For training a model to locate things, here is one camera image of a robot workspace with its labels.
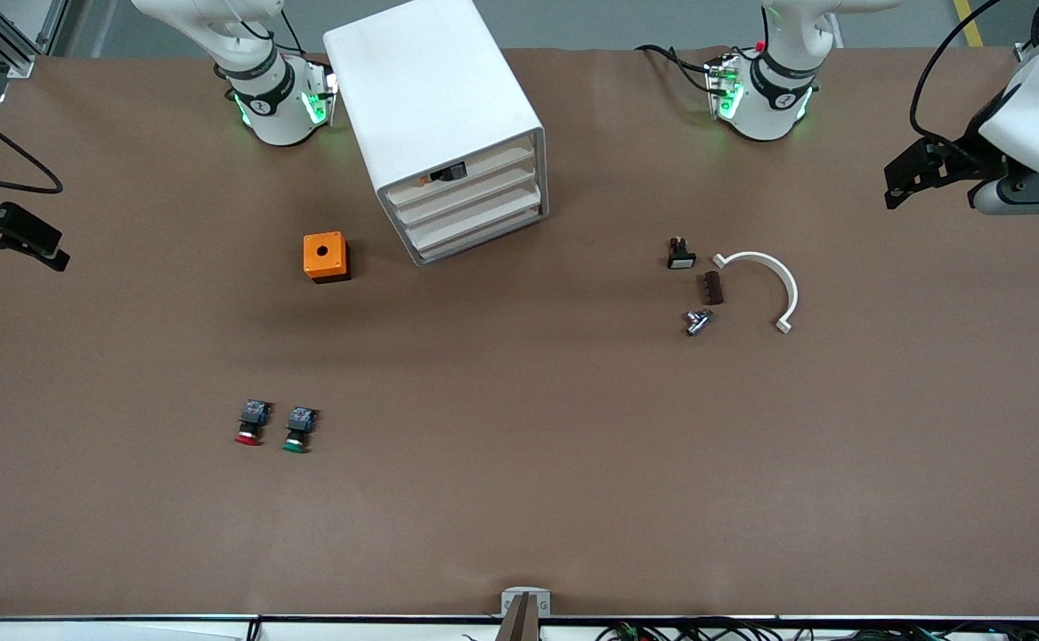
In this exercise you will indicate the brown terminal block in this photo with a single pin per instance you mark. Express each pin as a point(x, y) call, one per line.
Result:
point(714, 288)

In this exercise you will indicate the green push button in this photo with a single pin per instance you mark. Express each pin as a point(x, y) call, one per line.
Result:
point(299, 430)

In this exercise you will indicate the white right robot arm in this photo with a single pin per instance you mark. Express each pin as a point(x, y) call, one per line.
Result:
point(274, 116)

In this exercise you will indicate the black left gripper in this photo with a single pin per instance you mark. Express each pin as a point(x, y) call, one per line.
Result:
point(963, 158)

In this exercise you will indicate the aluminium frame profile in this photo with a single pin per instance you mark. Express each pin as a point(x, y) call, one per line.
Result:
point(34, 36)
point(1028, 55)

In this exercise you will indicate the white curved plastic bracket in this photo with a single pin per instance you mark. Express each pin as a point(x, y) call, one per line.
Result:
point(787, 285)

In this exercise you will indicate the brown wedge strip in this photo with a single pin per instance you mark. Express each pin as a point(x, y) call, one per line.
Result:
point(522, 623)

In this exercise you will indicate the orange button enclosure box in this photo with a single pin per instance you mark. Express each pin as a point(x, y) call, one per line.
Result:
point(325, 255)

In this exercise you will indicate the red push button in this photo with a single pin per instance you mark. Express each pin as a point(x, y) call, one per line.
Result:
point(252, 424)

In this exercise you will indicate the white table edge rail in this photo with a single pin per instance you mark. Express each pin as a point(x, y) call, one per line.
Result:
point(127, 630)

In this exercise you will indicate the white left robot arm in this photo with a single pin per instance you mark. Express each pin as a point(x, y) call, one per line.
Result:
point(777, 107)

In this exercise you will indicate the silver metal fitting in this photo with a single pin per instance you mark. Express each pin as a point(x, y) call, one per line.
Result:
point(698, 322)

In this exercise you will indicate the yellow push button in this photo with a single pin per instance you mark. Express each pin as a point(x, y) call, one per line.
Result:
point(448, 174)

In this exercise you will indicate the black white rectangular switch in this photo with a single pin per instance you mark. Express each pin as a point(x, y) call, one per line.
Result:
point(681, 256)

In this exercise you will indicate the grey metal clamp bracket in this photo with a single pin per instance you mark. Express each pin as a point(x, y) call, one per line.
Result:
point(510, 601)

